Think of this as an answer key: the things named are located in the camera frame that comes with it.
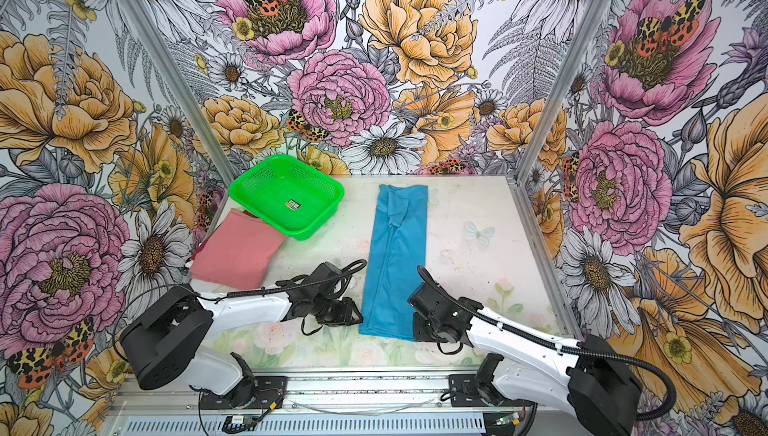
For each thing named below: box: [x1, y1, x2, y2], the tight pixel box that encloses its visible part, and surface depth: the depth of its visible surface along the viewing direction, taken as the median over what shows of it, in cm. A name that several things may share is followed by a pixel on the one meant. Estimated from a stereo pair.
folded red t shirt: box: [189, 208, 288, 290], surface depth 98 cm
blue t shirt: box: [359, 184, 428, 341], surface depth 99 cm
